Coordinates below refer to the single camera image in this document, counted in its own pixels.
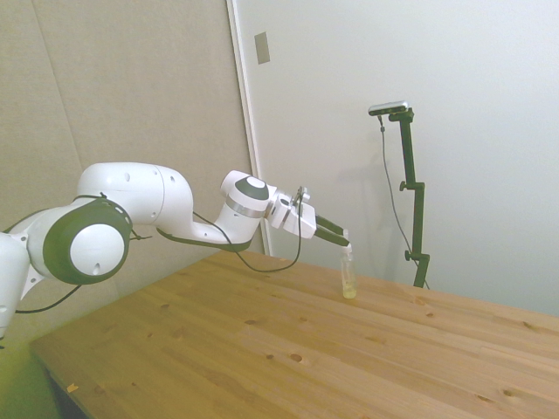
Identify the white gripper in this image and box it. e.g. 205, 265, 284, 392
281, 201, 350, 248

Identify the clear sanitizer pump bottle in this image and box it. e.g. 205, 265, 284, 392
339, 230, 359, 300

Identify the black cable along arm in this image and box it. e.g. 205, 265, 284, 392
0, 191, 309, 315

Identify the grey stereo camera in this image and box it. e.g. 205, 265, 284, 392
368, 100, 411, 117

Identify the white vertical wall trim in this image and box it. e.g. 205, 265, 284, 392
225, 0, 274, 258

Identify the grey blank wall plate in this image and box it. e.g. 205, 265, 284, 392
254, 31, 271, 65

